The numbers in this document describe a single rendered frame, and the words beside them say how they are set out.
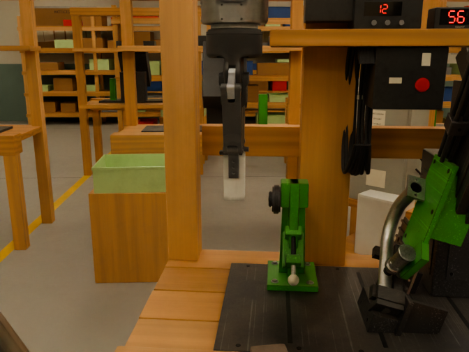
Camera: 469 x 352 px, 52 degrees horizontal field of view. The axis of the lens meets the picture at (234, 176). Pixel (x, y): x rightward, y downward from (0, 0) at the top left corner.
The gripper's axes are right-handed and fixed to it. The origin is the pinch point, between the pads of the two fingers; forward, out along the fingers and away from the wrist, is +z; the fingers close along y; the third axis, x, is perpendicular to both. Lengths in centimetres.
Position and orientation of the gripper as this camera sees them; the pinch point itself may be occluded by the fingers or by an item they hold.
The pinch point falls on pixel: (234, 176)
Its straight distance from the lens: 68.8
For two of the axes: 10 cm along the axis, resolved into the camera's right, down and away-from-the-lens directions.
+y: -0.8, 2.5, -9.6
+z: 0.0, 9.7, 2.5
